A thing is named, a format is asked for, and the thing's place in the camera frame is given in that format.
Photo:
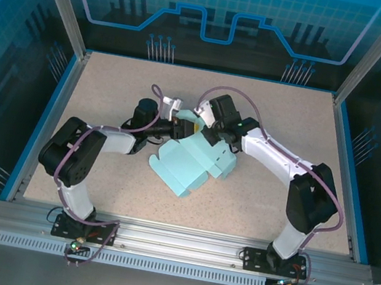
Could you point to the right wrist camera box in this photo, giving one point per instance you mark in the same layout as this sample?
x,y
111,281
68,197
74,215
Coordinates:
x,y
203,115

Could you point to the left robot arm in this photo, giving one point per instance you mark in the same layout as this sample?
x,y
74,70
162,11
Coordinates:
x,y
69,158

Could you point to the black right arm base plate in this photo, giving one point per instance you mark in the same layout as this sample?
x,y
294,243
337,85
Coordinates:
x,y
255,259

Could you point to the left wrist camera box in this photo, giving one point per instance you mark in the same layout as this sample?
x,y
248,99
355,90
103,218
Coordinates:
x,y
171,107

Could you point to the aluminium table side rail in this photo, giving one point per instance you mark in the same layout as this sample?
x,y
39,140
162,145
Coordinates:
x,y
54,107
343,154

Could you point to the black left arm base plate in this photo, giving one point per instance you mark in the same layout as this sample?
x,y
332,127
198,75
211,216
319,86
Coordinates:
x,y
104,232

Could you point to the light blue paper box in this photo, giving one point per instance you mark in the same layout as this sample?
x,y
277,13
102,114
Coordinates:
x,y
187,160

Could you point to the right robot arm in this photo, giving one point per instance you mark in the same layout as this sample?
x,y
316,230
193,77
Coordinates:
x,y
309,204

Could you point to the aluminium mounting rail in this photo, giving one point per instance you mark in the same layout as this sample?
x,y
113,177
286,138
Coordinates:
x,y
177,240

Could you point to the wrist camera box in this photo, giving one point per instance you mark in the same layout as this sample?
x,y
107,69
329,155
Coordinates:
x,y
171,107
203,115

